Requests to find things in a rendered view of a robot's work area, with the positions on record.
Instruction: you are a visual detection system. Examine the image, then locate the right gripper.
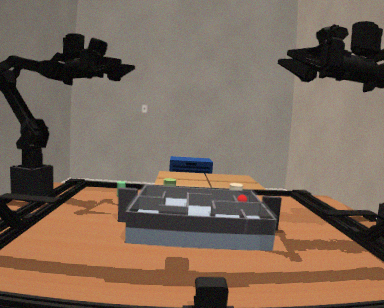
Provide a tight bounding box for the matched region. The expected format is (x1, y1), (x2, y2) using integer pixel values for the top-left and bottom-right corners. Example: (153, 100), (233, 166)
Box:
(278, 37), (356, 82)

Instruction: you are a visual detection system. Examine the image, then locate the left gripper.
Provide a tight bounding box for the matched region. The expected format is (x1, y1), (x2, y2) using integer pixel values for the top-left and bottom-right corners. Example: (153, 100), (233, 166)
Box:
(76, 48), (135, 81)

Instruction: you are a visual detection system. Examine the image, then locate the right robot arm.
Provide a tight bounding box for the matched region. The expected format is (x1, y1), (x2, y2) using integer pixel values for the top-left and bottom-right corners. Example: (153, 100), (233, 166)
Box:
(316, 21), (384, 92)

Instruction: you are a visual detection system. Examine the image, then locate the cream cylinder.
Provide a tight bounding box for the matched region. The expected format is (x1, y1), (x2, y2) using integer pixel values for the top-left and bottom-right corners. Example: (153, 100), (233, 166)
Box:
(229, 183), (243, 188)

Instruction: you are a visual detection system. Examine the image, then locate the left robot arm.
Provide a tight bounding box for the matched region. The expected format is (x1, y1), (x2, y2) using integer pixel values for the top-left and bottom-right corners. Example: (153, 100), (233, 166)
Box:
(0, 33), (107, 168)

